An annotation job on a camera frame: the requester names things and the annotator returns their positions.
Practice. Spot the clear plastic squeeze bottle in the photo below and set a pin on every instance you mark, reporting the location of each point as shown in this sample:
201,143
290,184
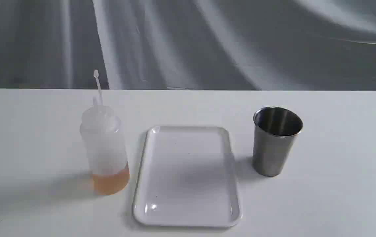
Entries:
102,135

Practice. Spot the stainless steel cup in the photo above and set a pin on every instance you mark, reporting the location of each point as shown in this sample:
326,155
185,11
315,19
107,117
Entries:
275,132

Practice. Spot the white rectangular plastic tray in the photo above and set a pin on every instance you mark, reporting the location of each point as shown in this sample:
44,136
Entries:
187,178

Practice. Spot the grey fabric backdrop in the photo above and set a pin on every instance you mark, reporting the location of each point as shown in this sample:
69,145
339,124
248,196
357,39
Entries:
189,44

